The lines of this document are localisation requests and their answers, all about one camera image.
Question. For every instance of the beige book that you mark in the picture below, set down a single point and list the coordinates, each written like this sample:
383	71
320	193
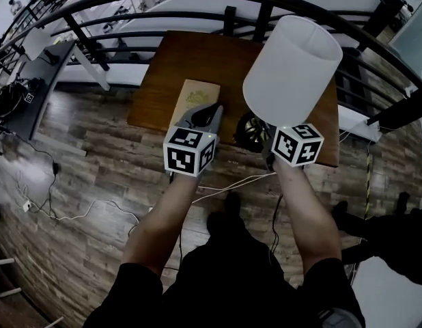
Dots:
197	92

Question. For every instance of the person's left forearm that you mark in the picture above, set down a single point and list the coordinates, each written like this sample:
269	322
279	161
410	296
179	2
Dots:
156	231

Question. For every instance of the yellow black striped tape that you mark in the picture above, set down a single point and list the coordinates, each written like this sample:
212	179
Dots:
368	183

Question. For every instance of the black power adapter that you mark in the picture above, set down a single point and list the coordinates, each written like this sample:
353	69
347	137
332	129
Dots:
56	168

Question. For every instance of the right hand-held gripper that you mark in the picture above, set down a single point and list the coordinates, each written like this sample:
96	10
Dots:
296	145

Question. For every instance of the black object on floor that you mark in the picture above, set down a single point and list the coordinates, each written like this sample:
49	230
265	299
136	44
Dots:
404	202

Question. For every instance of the black metal railing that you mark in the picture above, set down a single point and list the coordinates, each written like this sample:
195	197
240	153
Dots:
86	41

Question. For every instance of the small white floor socket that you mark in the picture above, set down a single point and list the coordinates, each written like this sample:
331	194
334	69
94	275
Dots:
26	206

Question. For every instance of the person's right forearm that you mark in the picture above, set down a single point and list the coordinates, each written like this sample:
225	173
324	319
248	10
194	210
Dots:
306	217

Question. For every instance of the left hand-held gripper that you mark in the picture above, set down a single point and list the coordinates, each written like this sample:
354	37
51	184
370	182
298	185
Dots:
187	152

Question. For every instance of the white shade table lamp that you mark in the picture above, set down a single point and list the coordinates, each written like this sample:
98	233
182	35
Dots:
293	74

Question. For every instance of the dark-topped table with white legs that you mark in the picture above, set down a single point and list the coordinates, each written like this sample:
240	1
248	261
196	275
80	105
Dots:
43	80

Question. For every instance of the white square tag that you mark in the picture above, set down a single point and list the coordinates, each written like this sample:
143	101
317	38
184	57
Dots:
29	98

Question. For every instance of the black railing end panel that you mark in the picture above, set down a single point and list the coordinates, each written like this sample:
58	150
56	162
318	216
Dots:
402	106

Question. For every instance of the person's body in black clothing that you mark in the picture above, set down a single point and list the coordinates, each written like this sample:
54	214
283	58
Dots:
224	285

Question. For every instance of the pile of black equipment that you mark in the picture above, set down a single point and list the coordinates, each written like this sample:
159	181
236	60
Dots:
11	97

